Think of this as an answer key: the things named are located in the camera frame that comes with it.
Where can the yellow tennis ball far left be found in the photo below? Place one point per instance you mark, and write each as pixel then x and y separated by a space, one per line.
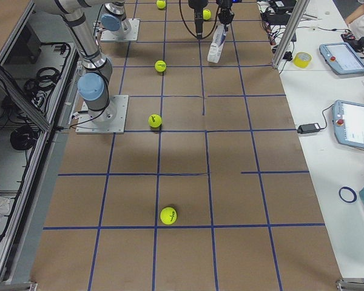
pixel 206 14

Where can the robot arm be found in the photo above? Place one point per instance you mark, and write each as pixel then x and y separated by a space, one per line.
pixel 95 61
pixel 114 17

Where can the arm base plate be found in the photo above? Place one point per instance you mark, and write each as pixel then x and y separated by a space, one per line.
pixel 115 30
pixel 112 120

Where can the teach pendant tablet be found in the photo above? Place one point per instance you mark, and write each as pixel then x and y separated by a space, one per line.
pixel 348 123
pixel 341 58

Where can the yellow tennis ball near right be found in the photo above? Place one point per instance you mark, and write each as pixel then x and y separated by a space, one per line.
pixel 168 215

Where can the Wilson tennis ball can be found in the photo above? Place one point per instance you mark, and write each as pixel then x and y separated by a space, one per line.
pixel 216 46

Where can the small black power adapter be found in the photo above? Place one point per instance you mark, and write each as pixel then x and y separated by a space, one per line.
pixel 308 128

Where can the right aluminium frame column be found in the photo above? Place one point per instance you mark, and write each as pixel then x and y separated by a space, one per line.
pixel 290 29

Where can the yellow tape roll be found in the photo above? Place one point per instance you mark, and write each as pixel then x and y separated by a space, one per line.
pixel 302 60

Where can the near teach pendant tablet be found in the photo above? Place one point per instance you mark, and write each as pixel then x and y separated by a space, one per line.
pixel 348 123

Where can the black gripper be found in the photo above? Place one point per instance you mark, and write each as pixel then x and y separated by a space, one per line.
pixel 224 11
pixel 198 3

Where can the yellow Head tennis ball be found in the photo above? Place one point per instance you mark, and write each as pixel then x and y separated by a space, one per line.
pixel 160 66

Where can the yellow tennis ball far right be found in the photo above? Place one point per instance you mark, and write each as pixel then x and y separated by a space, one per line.
pixel 155 121

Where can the far teach pendant tablet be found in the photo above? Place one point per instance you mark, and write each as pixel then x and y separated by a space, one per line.
pixel 341 58

